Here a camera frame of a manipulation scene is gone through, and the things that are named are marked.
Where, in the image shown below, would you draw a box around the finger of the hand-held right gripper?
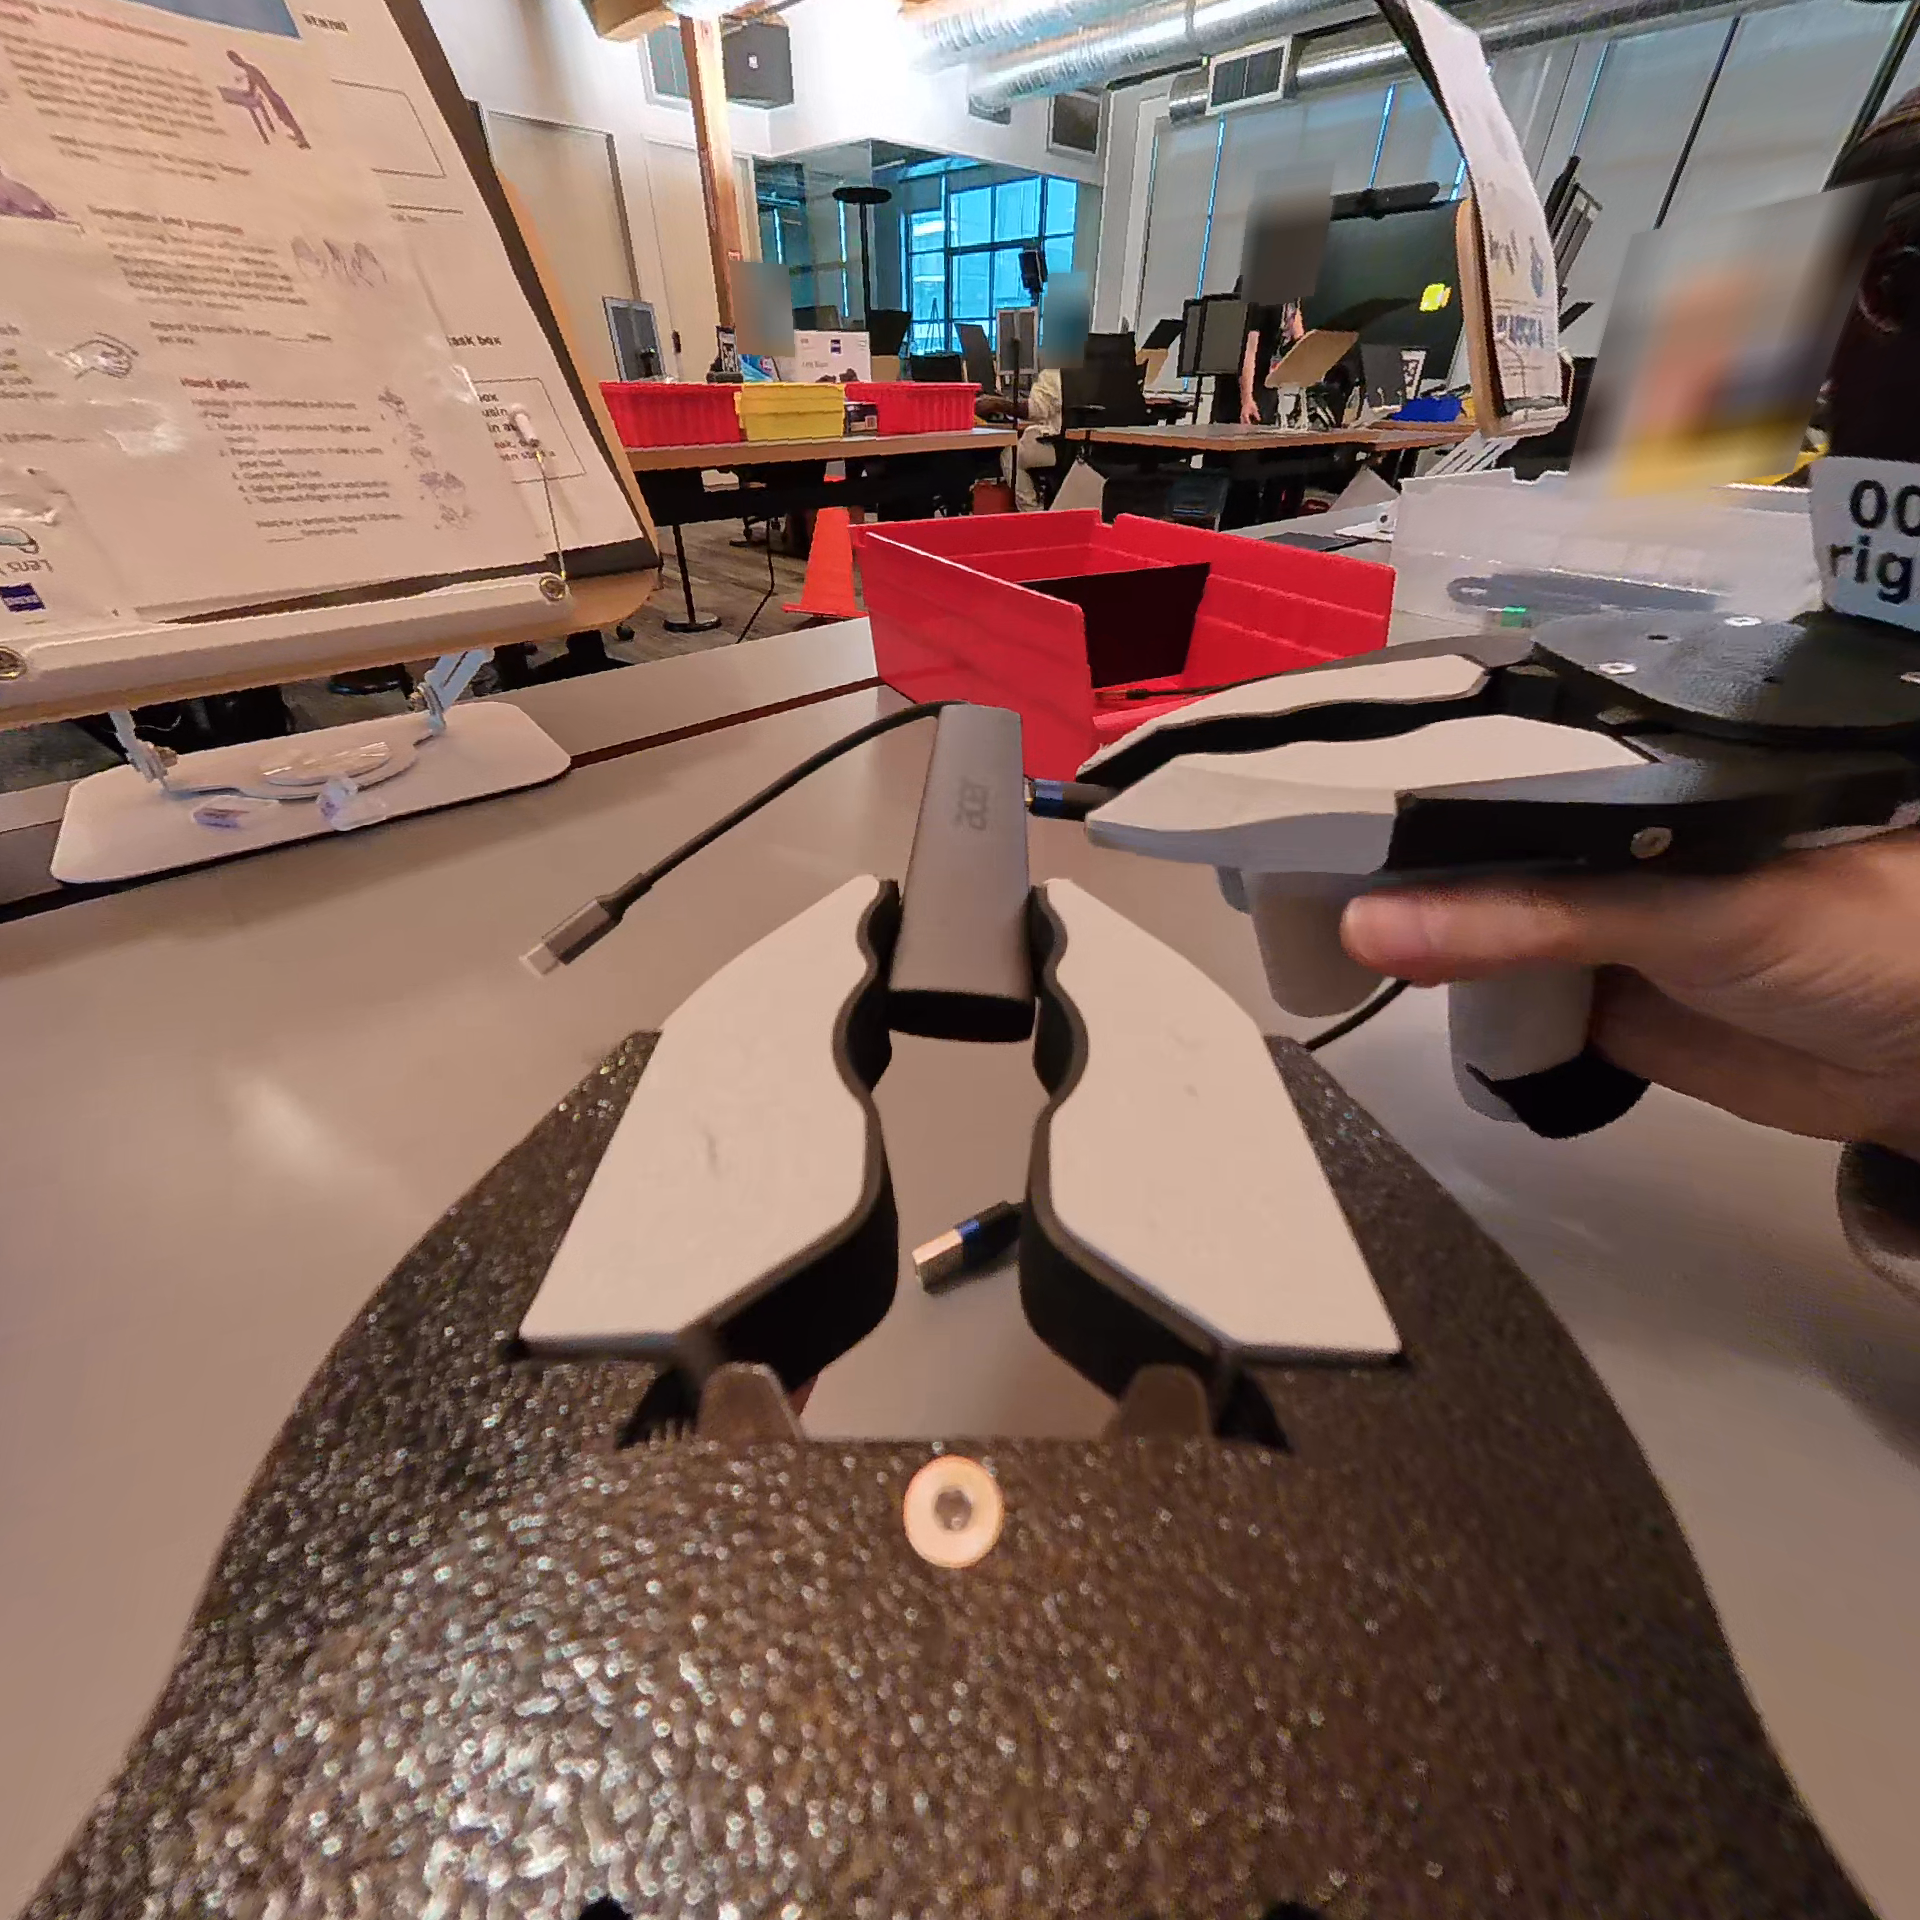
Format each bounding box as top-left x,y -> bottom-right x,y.
1080,733 -> 1654,1021
1075,634 -> 1536,792

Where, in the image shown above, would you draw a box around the red storage bin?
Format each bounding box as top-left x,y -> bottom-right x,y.
851,506 -> 1400,781
600,380 -> 744,451
844,380 -> 982,436

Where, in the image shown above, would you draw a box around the wooden top desk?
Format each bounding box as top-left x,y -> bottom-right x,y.
622,423 -> 1026,631

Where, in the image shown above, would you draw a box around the printed instruction sheets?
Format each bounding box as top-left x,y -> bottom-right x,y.
0,0 -> 647,670

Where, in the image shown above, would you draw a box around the orange traffic cone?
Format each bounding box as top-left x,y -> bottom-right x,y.
783,506 -> 867,620

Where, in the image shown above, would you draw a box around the clear plastic container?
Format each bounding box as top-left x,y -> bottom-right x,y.
1386,476 -> 1824,620

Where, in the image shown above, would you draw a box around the black bin divider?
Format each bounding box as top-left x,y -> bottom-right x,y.
1020,562 -> 1214,691

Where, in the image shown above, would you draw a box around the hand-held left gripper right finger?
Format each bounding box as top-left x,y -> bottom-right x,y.
1022,875 -> 1414,1400

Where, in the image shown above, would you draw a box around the black flat device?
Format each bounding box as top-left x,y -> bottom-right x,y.
1442,567 -> 1731,620

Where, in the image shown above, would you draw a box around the person's right hand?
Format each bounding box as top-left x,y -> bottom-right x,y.
1340,832 -> 1920,1160

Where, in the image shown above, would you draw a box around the black cable blue collar plugs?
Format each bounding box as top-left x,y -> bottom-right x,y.
911,777 -> 1414,1295

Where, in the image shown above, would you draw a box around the large black monitor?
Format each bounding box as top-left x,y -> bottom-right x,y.
1321,194 -> 1465,384

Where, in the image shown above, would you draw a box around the silver ventilation duct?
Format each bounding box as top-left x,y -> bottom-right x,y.
961,0 -> 1515,124

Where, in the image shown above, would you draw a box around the grey usb hub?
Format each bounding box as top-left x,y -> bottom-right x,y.
519,700 -> 1042,1047

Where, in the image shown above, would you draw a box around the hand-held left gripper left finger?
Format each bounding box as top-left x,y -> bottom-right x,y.
519,872 -> 904,1389

